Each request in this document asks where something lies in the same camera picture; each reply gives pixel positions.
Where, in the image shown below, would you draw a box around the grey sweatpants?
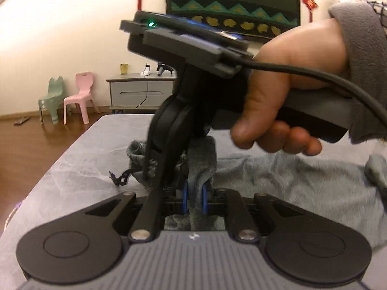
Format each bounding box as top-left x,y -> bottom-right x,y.
126,135 -> 387,248

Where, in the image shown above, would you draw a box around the person right hand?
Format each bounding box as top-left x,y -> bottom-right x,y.
230,18 -> 352,157

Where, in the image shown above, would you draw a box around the black gadget on sideboard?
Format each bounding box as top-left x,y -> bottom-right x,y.
157,62 -> 174,77

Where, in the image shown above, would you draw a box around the yellow cup on sideboard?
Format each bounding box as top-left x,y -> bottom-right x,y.
120,64 -> 129,75

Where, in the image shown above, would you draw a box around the long grey tv sideboard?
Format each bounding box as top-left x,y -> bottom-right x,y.
106,72 -> 177,113

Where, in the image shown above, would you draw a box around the pink plastic child chair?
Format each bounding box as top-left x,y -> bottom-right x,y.
64,71 -> 100,124

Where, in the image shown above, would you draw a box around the green plastic child chair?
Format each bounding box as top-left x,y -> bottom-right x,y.
38,76 -> 66,124

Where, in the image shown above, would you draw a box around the framed green yellow wall picture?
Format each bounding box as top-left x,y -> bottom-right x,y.
166,0 -> 301,41

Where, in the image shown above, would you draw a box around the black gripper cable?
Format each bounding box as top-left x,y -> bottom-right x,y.
238,57 -> 387,131

